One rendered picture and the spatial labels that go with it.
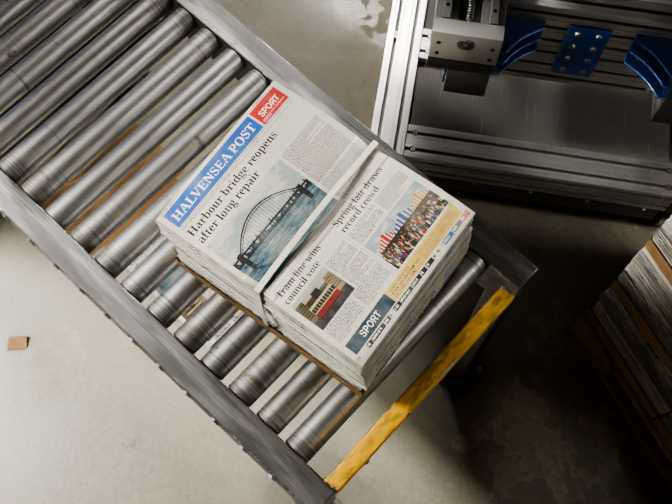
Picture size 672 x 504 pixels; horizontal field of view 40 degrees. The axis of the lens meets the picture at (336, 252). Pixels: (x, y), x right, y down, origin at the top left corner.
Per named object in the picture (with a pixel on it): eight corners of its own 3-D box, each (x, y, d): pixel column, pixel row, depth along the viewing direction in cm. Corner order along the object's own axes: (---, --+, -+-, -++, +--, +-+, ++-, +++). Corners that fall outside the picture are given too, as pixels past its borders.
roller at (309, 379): (460, 245, 161) (464, 235, 156) (273, 442, 149) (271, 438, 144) (439, 227, 162) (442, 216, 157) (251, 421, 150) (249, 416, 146)
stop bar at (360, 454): (515, 300, 152) (518, 296, 150) (338, 496, 141) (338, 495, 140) (500, 287, 153) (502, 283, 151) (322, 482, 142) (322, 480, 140)
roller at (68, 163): (226, 49, 174) (223, 34, 170) (38, 216, 163) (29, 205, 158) (208, 33, 176) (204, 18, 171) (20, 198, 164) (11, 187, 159)
